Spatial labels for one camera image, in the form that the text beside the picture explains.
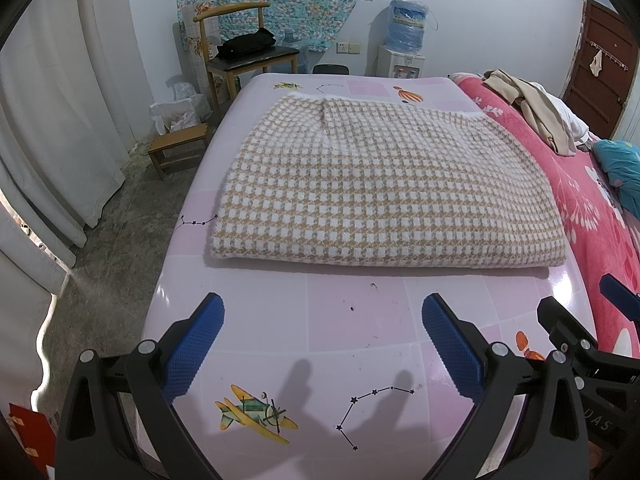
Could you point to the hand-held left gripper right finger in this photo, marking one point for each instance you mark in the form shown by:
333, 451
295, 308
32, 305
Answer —
452, 347

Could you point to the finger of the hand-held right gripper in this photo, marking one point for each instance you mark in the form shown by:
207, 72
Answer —
622, 300
560, 322

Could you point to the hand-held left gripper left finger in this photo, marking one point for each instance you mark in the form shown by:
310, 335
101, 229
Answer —
192, 347

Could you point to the beige white checked fuzzy coat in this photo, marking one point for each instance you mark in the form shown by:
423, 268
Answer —
385, 190

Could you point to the beige clothes pile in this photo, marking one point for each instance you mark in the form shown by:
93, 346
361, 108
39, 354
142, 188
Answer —
535, 105

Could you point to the pink floral blanket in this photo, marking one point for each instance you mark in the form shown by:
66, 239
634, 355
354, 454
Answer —
590, 220

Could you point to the red box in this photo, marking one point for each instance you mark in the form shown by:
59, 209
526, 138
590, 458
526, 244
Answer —
32, 435

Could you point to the white garment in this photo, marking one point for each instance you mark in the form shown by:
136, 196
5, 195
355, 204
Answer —
575, 122

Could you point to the small wooden stool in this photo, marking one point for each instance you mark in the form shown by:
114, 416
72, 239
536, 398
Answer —
177, 142

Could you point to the white hanging cloth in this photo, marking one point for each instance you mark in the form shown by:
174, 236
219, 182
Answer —
596, 65

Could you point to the white plastic bags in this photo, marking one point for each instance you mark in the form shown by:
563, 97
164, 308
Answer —
180, 110

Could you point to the door hook rack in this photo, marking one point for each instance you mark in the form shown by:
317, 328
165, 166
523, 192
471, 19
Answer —
612, 54

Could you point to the white curtain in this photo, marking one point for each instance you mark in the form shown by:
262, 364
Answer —
45, 135

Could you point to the brown door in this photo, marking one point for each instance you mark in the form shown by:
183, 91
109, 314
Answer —
607, 25

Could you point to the white water dispenser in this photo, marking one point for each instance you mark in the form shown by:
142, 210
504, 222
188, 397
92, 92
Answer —
390, 65

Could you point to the wooden chair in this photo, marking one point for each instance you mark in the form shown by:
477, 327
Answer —
250, 62

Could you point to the black stool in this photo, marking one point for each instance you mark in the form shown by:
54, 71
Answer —
330, 69

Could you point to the black bag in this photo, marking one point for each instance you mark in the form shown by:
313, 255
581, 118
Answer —
245, 45

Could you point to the blue water bottle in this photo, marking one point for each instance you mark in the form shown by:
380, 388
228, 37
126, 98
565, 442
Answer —
407, 27

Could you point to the wall socket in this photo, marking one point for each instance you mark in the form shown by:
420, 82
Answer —
348, 48

